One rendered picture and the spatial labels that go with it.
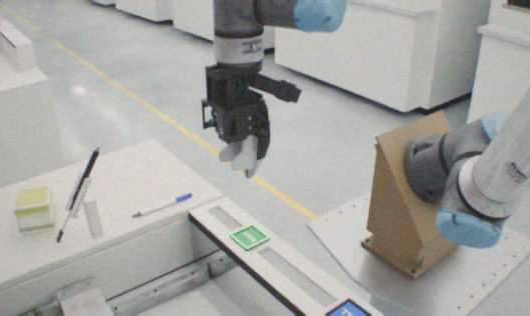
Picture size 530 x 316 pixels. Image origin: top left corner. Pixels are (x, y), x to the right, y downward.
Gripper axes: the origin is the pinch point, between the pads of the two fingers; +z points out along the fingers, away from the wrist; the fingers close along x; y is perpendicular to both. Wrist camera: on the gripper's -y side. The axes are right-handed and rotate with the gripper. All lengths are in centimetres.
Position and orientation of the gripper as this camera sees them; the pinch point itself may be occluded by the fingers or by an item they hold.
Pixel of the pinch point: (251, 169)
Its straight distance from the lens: 82.1
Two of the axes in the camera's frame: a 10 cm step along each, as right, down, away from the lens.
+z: 0.0, 8.7, 4.8
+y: -7.9, 3.0, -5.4
